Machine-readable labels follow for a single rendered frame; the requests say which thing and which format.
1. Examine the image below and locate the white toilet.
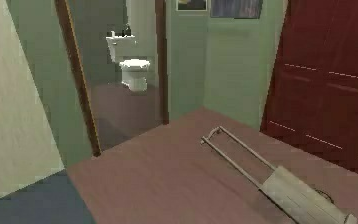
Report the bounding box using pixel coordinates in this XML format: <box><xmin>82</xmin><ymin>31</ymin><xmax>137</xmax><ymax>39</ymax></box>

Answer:
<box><xmin>105</xmin><ymin>30</ymin><xmax>152</xmax><ymax>92</ymax></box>

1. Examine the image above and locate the small dark bottle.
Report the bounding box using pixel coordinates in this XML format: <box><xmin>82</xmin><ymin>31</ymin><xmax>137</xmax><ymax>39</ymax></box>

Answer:
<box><xmin>121</xmin><ymin>23</ymin><xmax>133</xmax><ymax>37</ymax></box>

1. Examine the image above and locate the framed bluish grey picture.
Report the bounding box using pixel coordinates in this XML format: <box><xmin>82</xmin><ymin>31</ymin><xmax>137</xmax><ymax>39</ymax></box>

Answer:
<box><xmin>210</xmin><ymin>0</ymin><xmax>264</xmax><ymax>20</ymax></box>

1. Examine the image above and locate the dark red wooden door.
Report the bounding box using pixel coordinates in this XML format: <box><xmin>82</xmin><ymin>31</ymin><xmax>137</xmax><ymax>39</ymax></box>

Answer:
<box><xmin>260</xmin><ymin>0</ymin><xmax>358</xmax><ymax>179</ymax></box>

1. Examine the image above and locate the framed picture with white frame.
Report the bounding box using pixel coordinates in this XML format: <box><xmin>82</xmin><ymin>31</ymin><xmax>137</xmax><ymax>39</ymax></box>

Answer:
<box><xmin>175</xmin><ymin>0</ymin><xmax>209</xmax><ymax>12</ymax></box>

